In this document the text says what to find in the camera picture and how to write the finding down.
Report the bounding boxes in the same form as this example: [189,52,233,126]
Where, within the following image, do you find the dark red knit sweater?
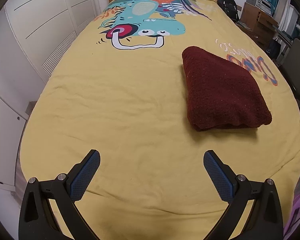
[182,46,272,131]

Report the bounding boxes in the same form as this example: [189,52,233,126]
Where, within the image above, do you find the purple storage box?
[283,194,300,239]

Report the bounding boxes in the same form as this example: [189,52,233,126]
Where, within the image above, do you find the yellow dinosaur print bedspread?
[20,0,300,239]

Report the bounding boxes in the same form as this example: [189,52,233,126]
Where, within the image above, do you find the grey green chair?
[279,38,300,109]

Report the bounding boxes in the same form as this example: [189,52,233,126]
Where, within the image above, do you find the brown wooden drawer cabinet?
[236,2,279,51]

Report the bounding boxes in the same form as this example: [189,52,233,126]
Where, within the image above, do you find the white wardrobe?
[0,0,100,191]

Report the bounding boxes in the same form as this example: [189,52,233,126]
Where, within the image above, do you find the black backpack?
[217,0,239,22]

